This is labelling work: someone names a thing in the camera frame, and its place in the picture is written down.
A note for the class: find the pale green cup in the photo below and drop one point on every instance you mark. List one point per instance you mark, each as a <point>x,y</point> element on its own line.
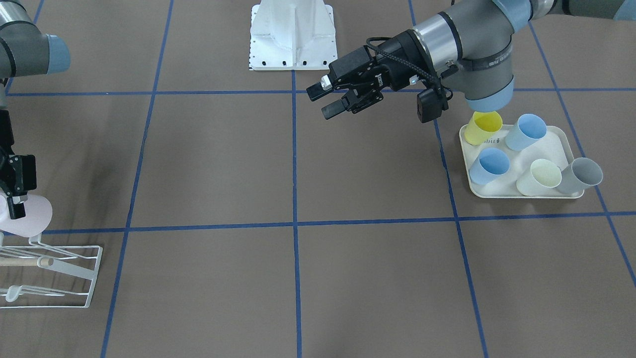
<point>539,177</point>

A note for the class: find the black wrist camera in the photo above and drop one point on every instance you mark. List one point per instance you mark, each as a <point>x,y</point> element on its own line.
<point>24,176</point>
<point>430,104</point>

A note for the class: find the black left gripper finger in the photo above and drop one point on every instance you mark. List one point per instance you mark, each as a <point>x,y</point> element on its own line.
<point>320,89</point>
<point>336,108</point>

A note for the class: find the white camera mast base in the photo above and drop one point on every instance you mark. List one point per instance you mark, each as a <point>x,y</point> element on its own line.
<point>292,35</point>

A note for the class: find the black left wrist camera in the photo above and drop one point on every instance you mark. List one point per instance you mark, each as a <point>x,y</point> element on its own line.
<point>430,104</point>

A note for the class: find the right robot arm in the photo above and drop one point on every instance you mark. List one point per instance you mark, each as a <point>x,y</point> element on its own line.
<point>24,51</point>

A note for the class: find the yellow plastic cup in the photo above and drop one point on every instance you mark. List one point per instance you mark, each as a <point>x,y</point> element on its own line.
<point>482,126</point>

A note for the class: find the white wire cup rack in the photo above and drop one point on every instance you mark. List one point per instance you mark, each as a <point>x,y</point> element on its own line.
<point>41,275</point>

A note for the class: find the grey plastic cup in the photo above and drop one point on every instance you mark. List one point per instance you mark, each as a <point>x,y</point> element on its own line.
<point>581,174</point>

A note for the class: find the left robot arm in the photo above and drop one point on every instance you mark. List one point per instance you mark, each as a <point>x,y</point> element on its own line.
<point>466,48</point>

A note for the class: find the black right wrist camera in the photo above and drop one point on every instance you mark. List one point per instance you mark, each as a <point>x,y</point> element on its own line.
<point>24,176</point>

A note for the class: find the pink plastic cup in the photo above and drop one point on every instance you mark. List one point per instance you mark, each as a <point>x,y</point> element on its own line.
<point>38,215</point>

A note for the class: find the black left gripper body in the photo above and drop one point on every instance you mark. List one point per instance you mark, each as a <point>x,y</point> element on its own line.
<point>400,49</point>

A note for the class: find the light blue cup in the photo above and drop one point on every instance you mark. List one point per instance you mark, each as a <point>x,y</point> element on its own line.
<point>528,129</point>
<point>490,164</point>

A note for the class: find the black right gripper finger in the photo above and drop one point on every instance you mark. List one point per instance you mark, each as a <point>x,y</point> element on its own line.
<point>16,206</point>

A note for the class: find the cream plastic tray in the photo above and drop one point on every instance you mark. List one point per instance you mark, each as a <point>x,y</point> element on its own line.
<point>554,146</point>

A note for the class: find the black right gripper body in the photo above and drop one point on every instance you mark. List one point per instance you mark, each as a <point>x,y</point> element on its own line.
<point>15,171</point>

